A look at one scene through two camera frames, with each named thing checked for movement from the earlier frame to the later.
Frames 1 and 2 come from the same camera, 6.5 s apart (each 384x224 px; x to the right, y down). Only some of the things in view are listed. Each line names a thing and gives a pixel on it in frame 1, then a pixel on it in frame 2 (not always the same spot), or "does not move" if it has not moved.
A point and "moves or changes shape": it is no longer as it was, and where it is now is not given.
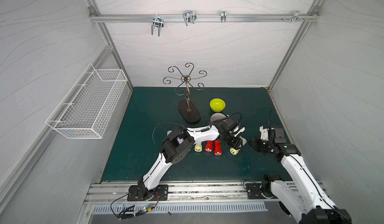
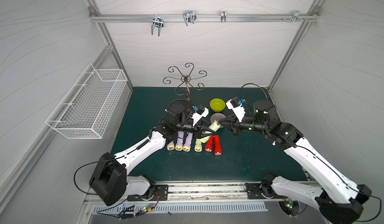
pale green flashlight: (240, 142) moves or changes shape
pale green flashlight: (198, 147) does not move
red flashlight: (208, 148) does not move
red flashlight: (217, 148) does not move
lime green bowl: (217, 105) does not move
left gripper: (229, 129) to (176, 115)
